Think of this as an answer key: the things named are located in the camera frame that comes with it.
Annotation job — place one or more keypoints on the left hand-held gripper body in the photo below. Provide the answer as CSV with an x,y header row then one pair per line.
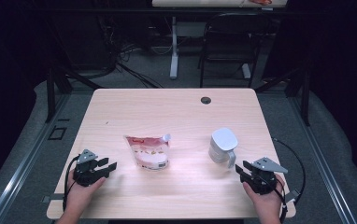
x,y
86,174

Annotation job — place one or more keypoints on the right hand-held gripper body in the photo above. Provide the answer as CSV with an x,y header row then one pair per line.
x,y
262,179

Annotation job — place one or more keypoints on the white lidded jug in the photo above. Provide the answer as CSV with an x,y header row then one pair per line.
x,y
221,143

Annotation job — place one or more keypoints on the pink plastic pouch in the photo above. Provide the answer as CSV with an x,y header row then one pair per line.
x,y
148,152

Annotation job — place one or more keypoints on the person's left hand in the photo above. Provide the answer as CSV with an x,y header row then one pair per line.
x,y
81,194

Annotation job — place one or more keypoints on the person's right hand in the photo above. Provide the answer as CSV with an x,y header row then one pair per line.
x,y
267,203

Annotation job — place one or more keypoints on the grey tape strip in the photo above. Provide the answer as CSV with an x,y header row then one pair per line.
x,y
292,196
53,198

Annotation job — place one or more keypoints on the round table grommet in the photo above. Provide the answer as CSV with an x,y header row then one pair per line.
x,y
206,100

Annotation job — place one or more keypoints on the black metal stand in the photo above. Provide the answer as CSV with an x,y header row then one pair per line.
x,y
50,93
305,99

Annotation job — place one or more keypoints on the white desk foot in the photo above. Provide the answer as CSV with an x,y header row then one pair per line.
x,y
246,71

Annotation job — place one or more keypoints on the black folding chair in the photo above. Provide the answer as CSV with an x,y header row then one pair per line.
x,y
235,42

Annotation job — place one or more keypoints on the white desk leg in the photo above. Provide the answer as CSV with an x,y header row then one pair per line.
x,y
174,46

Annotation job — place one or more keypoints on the orange object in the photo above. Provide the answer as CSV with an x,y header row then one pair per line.
x,y
260,2

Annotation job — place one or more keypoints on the black floor socket frame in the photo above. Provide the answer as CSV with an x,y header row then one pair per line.
x,y
50,133

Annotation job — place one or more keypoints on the aluminium floor rail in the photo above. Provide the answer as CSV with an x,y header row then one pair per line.
x,y
329,180
24,163

